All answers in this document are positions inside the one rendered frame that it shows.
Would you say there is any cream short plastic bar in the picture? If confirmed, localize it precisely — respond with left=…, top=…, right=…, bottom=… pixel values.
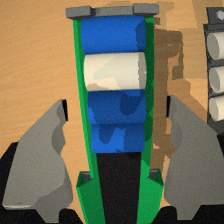
left=207, top=32, right=224, bottom=60
left=209, top=66, right=224, bottom=93

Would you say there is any cream cylinder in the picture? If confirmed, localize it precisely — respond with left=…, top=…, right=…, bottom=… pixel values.
left=84, top=52, right=146, bottom=91
left=209, top=95, right=224, bottom=121

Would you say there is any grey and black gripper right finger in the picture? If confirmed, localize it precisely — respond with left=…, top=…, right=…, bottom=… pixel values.
left=164, top=95, right=224, bottom=224

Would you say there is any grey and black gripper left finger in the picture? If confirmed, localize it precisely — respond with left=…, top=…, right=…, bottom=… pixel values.
left=0, top=99, right=73, bottom=224

